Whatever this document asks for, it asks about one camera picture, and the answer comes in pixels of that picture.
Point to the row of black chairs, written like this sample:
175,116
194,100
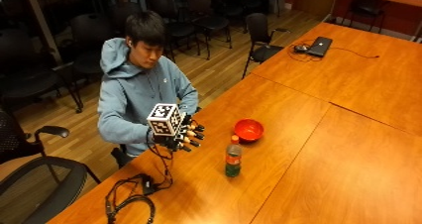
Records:
131,25

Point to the black laptop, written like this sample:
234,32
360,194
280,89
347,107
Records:
319,46

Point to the the person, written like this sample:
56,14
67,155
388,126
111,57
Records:
131,91

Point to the red bowl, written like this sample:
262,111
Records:
247,130

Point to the white marker cube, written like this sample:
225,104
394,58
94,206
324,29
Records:
165,119

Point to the black chair by wall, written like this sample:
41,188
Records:
364,7

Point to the black mesh office chair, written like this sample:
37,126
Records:
34,171

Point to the green bottle with orange cap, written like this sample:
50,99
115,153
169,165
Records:
233,158

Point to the black armchair with armrests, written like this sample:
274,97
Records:
261,39

